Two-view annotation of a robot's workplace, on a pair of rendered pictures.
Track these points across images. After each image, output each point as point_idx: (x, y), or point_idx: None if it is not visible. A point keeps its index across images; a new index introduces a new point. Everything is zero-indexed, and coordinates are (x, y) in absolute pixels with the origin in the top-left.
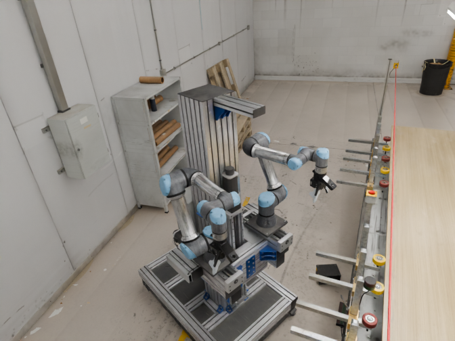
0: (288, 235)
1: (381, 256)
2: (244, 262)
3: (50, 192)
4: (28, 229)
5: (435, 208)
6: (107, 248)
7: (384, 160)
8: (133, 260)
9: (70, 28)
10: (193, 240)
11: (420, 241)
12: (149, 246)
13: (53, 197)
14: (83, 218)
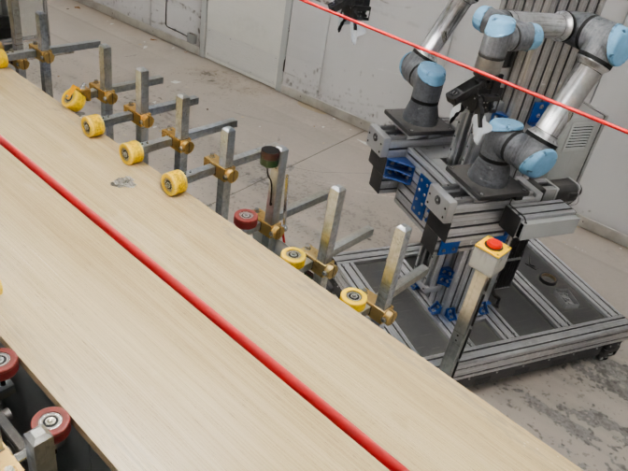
0: (449, 197)
1: (356, 301)
2: (420, 170)
3: (618, 74)
4: None
5: None
6: (605, 243)
7: None
8: (574, 262)
9: None
10: (413, 50)
11: (372, 397)
12: (608, 285)
13: (615, 85)
14: (623, 164)
